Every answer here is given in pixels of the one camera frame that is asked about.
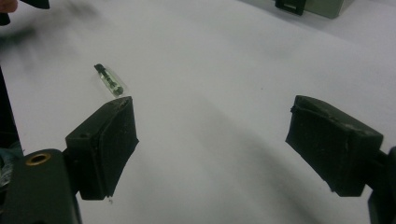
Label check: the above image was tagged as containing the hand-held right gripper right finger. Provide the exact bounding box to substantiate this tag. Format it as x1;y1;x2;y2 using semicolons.
285;94;385;198

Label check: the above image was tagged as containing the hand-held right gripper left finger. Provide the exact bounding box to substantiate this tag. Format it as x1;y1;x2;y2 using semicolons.
64;95;140;201

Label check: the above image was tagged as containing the small clear glass tube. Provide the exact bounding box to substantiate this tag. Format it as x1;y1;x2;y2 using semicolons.
93;63;125;98

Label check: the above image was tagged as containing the grey plastic compartment box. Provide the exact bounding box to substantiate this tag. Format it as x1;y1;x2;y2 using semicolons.
275;0;354;20

